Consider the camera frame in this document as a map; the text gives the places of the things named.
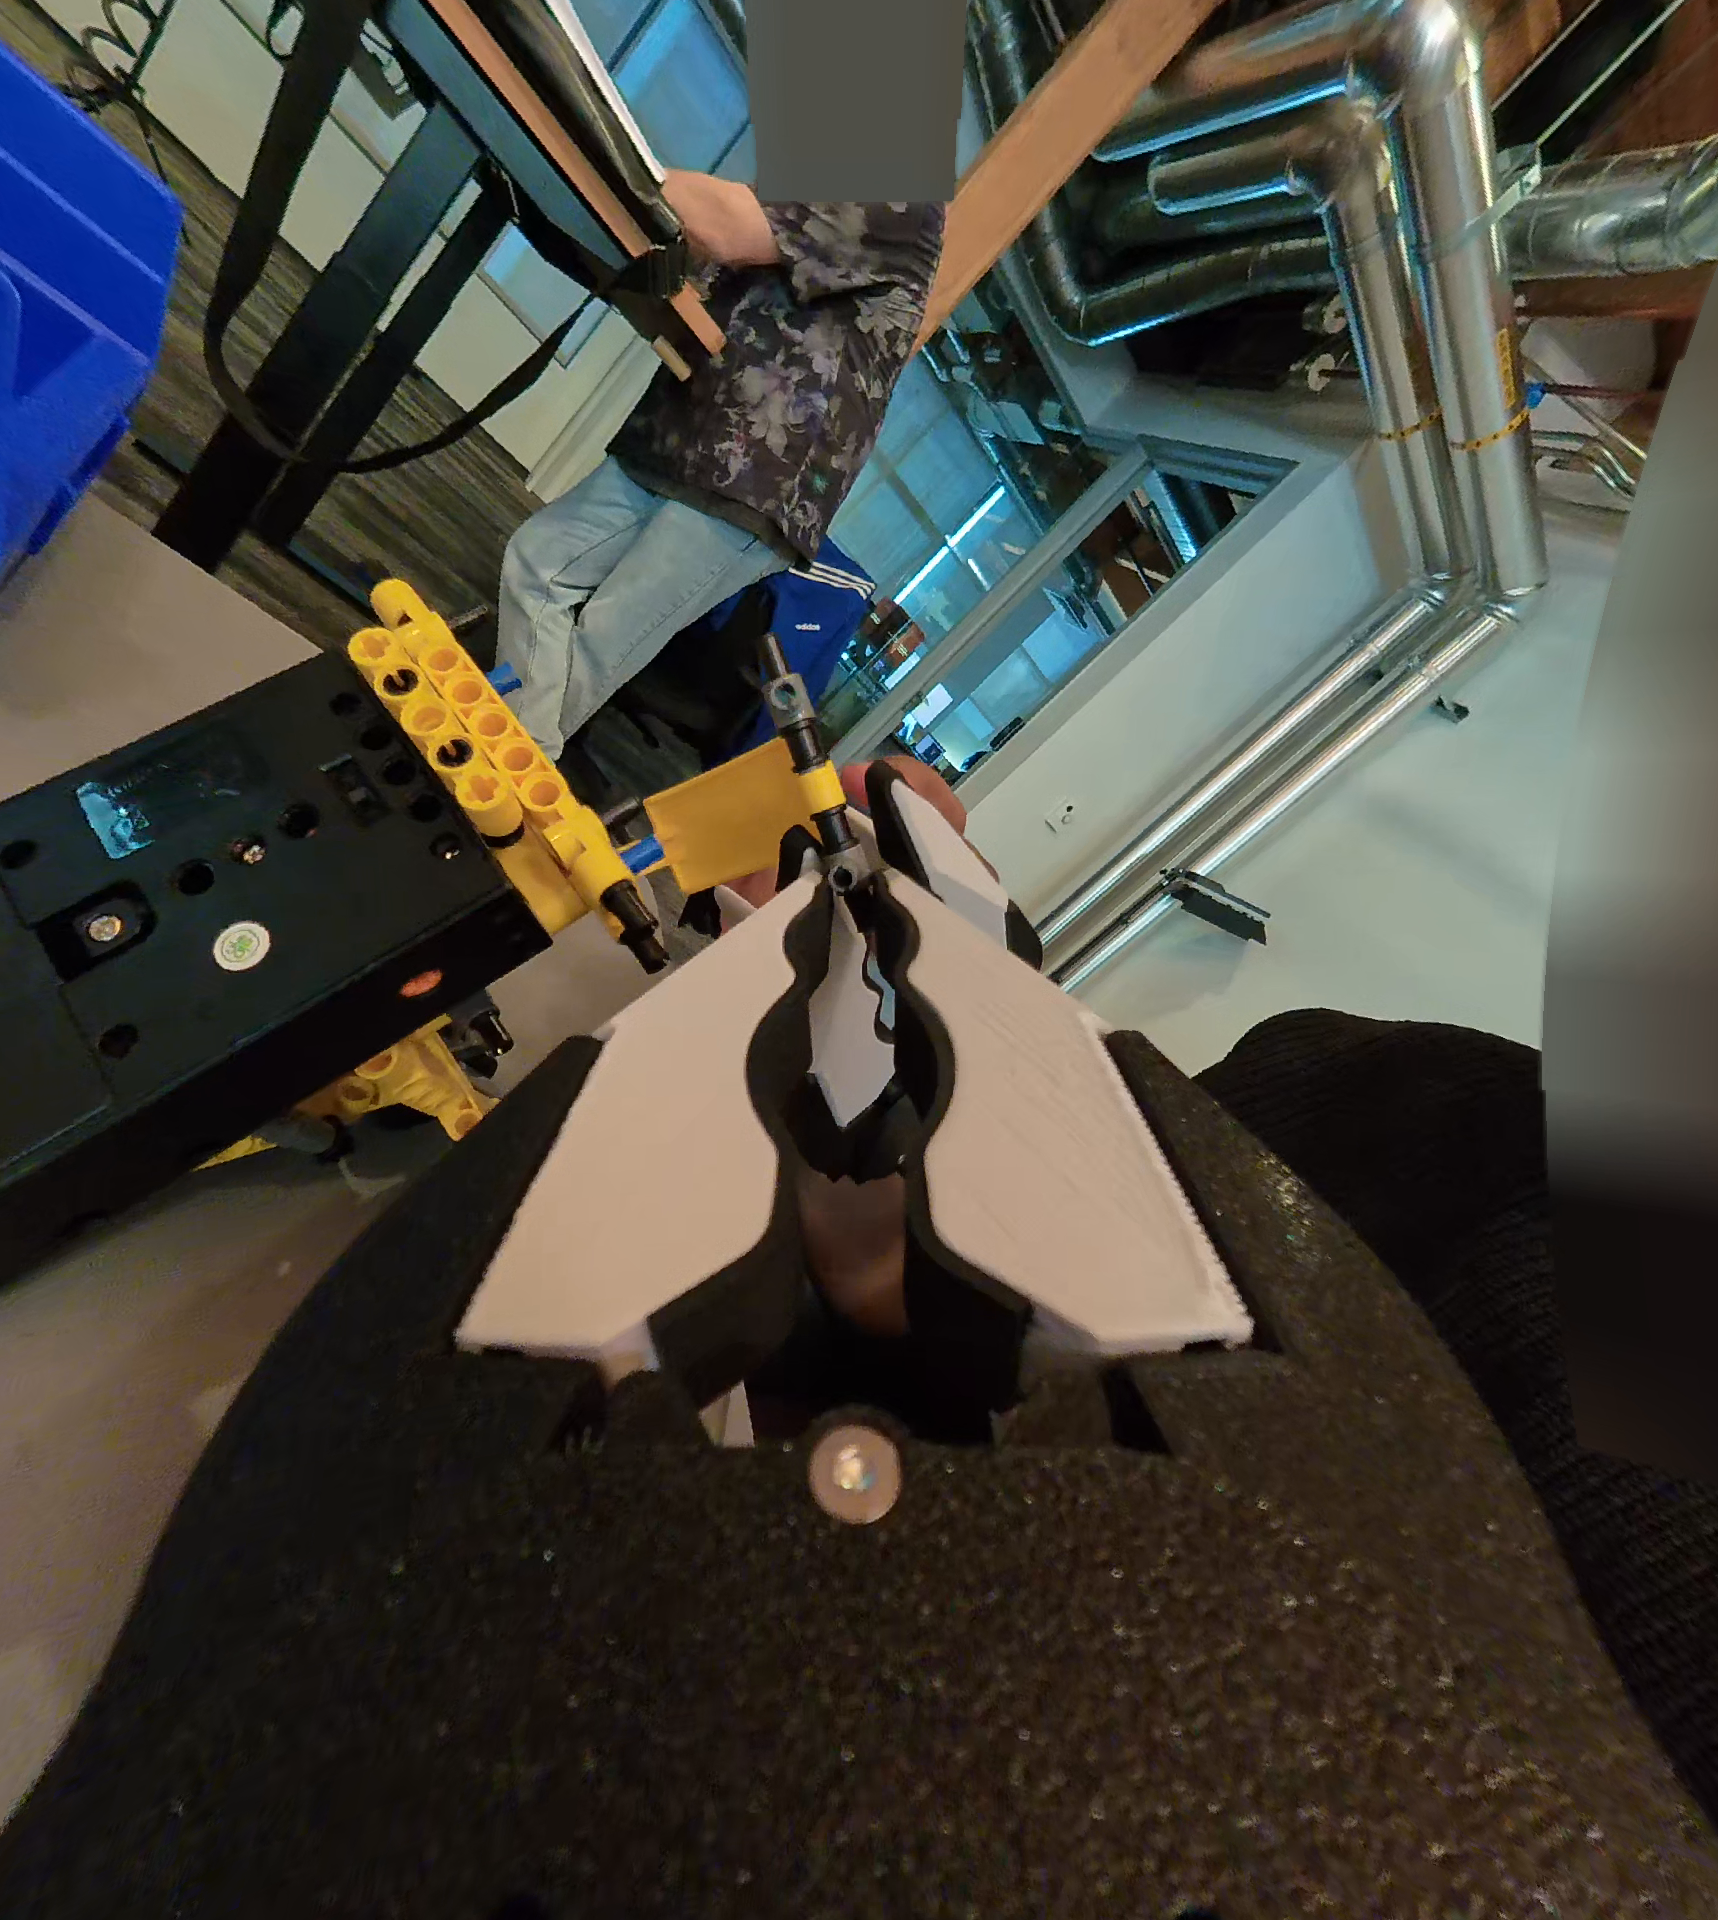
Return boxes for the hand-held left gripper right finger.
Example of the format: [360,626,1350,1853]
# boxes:
[865,875,1251,1415]

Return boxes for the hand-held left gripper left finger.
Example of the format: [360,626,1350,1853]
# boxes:
[452,875,844,1449]

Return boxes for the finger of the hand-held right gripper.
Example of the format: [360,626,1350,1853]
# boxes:
[865,759,1047,975]
[806,936,899,1129]

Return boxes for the yellow brick panel with axle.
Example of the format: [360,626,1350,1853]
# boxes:
[638,626,882,903]

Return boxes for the yellow black toy brick model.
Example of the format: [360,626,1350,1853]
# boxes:
[0,577,686,1340]

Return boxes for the person's right hand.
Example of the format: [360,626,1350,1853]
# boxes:
[796,1155,933,1340]

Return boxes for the blue striped jacket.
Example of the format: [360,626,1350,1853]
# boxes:
[711,535,882,723]

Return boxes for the wooden standing desk black legs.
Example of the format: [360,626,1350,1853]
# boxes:
[152,0,726,577]

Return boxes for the blue plastic bin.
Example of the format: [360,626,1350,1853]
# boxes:
[0,0,188,651]

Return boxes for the silver wall pipes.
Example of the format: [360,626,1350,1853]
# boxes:
[969,0,1718,995]

